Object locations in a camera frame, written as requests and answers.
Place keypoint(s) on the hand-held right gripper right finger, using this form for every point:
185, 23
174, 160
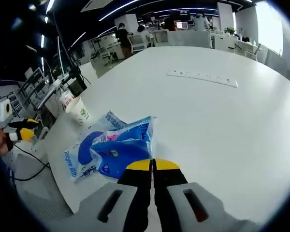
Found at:
166, 200

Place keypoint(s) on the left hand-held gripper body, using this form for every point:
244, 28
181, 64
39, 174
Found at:
3, 113

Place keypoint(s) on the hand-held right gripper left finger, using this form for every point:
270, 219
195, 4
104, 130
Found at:
135, 198

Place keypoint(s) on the clear plastic water bottle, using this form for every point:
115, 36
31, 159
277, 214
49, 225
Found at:
66, 101

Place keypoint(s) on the blue plastic tissue packet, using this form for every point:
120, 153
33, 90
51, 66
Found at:
125, 149

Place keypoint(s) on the white leaf-print paper cup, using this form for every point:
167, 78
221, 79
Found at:
79, 111

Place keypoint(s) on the white tabletop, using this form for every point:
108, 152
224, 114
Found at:
207, 120

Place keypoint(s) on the person's left hand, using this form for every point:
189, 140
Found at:
1, 142

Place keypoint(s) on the white mesh chair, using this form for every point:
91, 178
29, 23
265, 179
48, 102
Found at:
38, 200

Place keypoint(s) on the white power strip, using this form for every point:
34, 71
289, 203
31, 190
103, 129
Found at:
203, 77

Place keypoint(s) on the white office chair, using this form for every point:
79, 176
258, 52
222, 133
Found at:
138, 43
253, 51

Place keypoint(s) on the computer monitor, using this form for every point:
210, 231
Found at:
181, 25

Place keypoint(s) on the green potted plant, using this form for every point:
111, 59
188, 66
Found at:
229, 31

